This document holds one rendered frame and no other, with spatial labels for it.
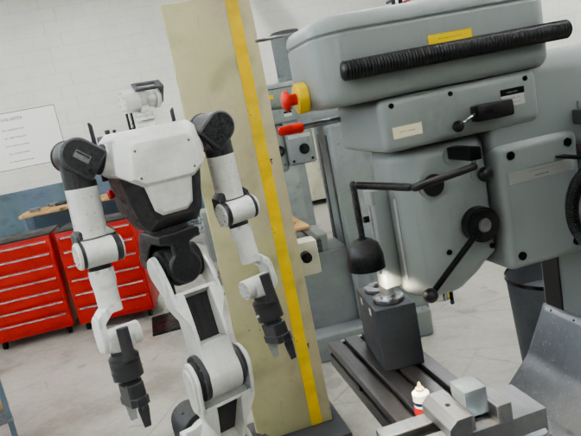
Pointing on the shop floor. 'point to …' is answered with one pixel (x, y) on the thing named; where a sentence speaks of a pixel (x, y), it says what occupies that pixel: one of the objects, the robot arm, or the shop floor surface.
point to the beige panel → (198, 37)
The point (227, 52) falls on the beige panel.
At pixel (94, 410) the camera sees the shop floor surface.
